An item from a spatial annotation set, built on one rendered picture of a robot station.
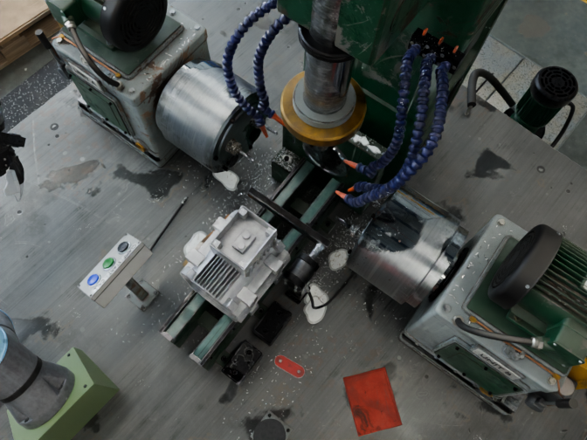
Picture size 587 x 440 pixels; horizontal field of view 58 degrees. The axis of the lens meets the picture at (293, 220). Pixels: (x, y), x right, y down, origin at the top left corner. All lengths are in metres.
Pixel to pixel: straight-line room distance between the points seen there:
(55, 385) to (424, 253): 0.89
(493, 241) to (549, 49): 2.13
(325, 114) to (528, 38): 2.30
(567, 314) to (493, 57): 1.62
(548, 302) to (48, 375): 1.06
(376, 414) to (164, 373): 0.57
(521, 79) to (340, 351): 1.51
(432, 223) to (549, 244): 0.28
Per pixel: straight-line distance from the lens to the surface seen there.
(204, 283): 1.20
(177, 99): 1.37
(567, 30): 3.41
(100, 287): 1.28
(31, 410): 1.36
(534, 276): 1.05
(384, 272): 1.23
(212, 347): 1.35
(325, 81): 0.99
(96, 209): 1.67
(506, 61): 2.54
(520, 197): 1.76
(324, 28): 0.89
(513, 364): 1.21
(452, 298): 1.19
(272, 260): 1.24
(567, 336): 1.09
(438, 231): 1.22
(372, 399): 1.47
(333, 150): 1.35
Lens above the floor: 2.26
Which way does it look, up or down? 69 degrees down
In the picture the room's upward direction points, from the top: 5 degrees clockwise
